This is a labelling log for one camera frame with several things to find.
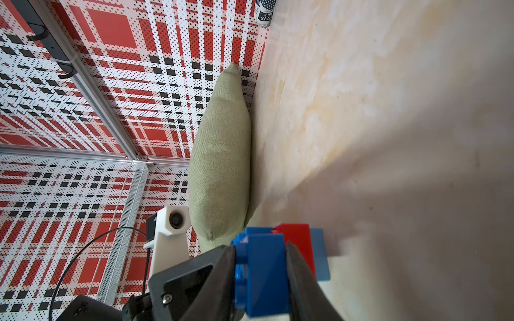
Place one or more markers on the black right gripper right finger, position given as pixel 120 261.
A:
pixel 306 299

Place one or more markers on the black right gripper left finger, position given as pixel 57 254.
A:
pixel 215 299

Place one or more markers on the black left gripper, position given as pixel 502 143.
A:
pixel 171 292

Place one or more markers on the blue long lego brick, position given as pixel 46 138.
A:
pixel 320 255

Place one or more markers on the blue small lego brick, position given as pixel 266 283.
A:
pixel 261 282

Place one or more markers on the red lego brick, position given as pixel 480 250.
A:
pixel 300 236

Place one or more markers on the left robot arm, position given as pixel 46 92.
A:
pixel 85 308

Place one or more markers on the green cushion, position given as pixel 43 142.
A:
pixel 219 172

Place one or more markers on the flag print rolled pouch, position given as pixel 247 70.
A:
pixel 263 12

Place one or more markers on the white wire basket shelf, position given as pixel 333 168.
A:
pixel 113 271

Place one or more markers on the black hook rail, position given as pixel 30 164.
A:
pixel 38 31

